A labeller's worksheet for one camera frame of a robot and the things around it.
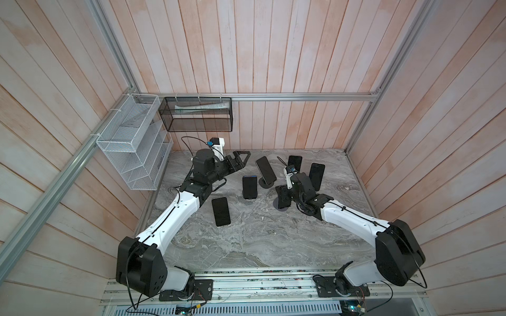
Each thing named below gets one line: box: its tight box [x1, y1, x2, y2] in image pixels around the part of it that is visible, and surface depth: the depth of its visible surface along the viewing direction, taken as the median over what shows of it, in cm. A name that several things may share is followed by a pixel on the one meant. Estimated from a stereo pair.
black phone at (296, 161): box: [287, 155, 303, 173], surface depth 102 cm
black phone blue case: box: [242, 175, 258, 200], surface depth 94 cm
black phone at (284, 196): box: [275, 184, 292, 209], surface depth 79 cm
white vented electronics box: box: [114, 300, 342, 316], surface depth 71 cm
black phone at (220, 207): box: [211, 196, 231, 227], surface depth 89 cm
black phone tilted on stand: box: [254, 156, 277, 185], surface depth 102 cm
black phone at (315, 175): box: [309, 162, 326, 191], surface depth 98 cm
